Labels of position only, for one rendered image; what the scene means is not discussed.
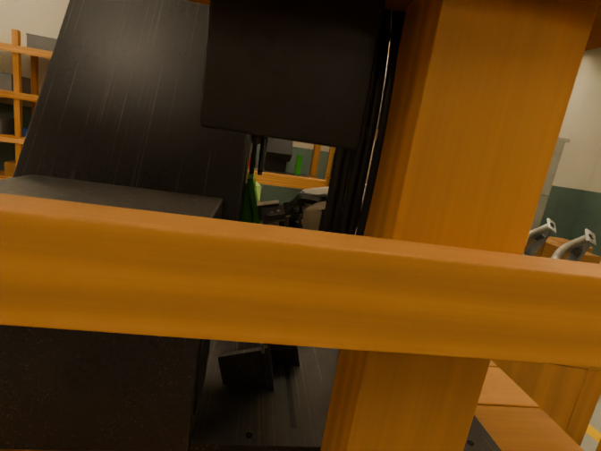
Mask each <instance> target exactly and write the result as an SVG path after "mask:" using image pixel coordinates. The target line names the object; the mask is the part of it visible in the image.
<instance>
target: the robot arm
mask: <svg viewBox="0 0 601 451"><path fill-rule="evenodd" d="M388 56H389V55H388ZM388 56H387V62H386V68H385V77H386V70H387V64H388ZM384 88H385V80H384V87H383V93H382V98H381V104H380V109H379V116H380V112H381V106H382V100H383V95H384ZM374 147H375V140H374V142H373V148H372V152H371V157H370V161H369V166H368V174H369V169H370V165H371V160H372V156H373V151H374ZM368 174H367V179H366V183H367V182H368ZM366 187H367V185H366V184H365V188H364V192H363V196H362V201H361V205H360V212H361V208H362V204H363V200H364V195H365V191H366ZM328 188H329V187H317V188H309V189H305V190H302V191H301V192H300V193H298V194H297V196H296V197H295V198H294V199H293V200H291V201H290V202H285V203H284V204H283V205H277V206H271V207H264V208H262V209H261V212H262V218H263V223H264V224H268V223H274V222H279V226H286V227H293V228H300V229H309V230H316V231H318V229H319V224H320V219H321V215H322V210H323V209H325V208H326V198H327V194H328ZM296 210H298V211H297V212H295V211H296ZM359 219H360V213H359V218H358V222H357V226H356V231H357V227H358V223H359ZM301 220H302V222H301ZM294 221H298V222H299V223H297V222H294ZM356 231H355V234H356Z"/></svg>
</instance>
